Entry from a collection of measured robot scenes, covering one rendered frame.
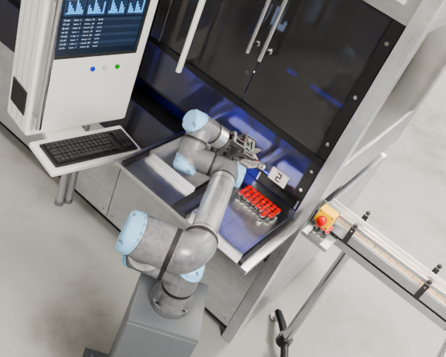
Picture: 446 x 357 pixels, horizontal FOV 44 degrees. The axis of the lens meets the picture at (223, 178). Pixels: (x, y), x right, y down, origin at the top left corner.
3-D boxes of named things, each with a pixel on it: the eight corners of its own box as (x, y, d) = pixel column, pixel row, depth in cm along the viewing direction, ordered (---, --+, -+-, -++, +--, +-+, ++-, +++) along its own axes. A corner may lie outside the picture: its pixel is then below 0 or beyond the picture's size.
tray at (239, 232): (238, 185, 240) (241, 180, 238) (285, 223, 232) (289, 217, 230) (189, 217, 215) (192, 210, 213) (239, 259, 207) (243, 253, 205)
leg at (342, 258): (279, 333, 292) (347, 236, 246) (292, 344, 289) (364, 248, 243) (270, 342, 285) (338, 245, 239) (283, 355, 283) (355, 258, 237)
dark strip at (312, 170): (293, 193, 229) (393, 19, 182) (302, 199, 228) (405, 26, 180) (292, 193, 228) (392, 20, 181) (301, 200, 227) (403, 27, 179)
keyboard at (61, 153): (120, 130, 253) (122, 126, 252) (137, 149, 247) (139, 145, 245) (39, 146, 226) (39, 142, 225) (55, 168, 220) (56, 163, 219)
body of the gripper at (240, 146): (254, 160, 184) (231, 146, 176) (234, 164, 190) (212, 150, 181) (257, 139, 187) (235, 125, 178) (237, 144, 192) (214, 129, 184)
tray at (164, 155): (197, 133, 259) (199, 127, 257) (239, 166, 251) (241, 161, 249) (148, 156, 233) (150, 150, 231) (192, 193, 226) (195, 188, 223)
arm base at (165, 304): (187, 324, 188) (197, 307, 182) (145, 311, 186) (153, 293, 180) (194, 290, 200) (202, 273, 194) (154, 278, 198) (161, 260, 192)
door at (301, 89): (243, 99, 229) (302, -38, 194) (326, 161, 216) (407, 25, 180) (241, 100, 228) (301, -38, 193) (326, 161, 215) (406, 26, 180)
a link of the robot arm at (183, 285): (190, 303, 183) (203, 278, 175) (153, 287, 182) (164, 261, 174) (199, 277, 192) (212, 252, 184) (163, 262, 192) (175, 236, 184)
